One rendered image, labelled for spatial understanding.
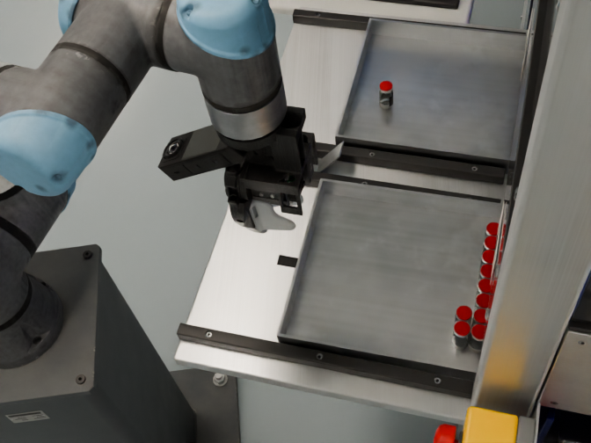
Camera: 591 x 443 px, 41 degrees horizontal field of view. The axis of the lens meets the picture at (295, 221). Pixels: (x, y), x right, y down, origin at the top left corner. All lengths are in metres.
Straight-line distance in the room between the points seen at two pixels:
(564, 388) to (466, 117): 0.56
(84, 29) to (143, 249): 1.63
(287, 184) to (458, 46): 0.67
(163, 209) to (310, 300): 1.27
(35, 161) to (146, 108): 1.97
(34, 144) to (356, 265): 0.62
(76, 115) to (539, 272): 0.39
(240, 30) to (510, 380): 0.46
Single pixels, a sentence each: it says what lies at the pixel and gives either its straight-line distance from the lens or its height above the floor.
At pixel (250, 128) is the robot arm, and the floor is 1.32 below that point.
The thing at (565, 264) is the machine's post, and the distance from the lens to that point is 0.66.
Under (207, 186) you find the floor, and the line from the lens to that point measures 2.36.
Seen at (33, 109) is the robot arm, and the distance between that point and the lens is 0.65.
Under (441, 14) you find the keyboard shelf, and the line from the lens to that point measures 1.57.
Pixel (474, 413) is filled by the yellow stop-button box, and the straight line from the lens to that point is 0.90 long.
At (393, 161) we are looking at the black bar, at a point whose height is 0.90.
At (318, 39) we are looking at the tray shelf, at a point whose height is 0.88.
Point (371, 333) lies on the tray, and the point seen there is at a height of 0.88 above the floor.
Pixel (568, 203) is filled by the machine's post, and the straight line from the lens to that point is 0.59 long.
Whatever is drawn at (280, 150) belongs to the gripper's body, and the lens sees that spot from 0.78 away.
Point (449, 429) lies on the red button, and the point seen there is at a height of 1.01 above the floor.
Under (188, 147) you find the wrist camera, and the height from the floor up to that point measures 1.23.
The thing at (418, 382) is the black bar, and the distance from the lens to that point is 1.05.
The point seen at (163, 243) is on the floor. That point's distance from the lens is 2.29.
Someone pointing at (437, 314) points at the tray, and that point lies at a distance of 1.11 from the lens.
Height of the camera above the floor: 1.88
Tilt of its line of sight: 57 degrees down
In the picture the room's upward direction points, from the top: 11 degrees counter-clockwise
